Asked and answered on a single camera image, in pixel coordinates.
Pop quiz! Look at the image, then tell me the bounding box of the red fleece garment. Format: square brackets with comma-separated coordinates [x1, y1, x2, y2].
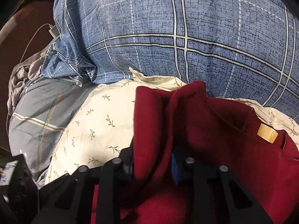
[90, 80, 299, 224]

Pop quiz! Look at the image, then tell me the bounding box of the tan garment label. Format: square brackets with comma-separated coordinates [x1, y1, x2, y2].
[257, 123, 278, 144]

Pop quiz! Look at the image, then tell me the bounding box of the cream leaf-print sheet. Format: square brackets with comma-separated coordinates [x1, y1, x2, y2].
[44, 67, 299, 185]

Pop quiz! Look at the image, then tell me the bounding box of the grey plaid pillow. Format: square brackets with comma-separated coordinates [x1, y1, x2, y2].
[8, 76, 97, 186]

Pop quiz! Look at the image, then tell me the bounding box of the grey patterned cloth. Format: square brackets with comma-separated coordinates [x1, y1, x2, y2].
[7, 52, 46, 115]

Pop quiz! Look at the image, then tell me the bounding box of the blue plaid quilt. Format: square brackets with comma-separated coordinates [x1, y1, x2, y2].
[41, 0, 298, 120]

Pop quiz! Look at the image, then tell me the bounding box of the white charger with cable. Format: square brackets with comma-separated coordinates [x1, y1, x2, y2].
[19, 23, 60, 64]

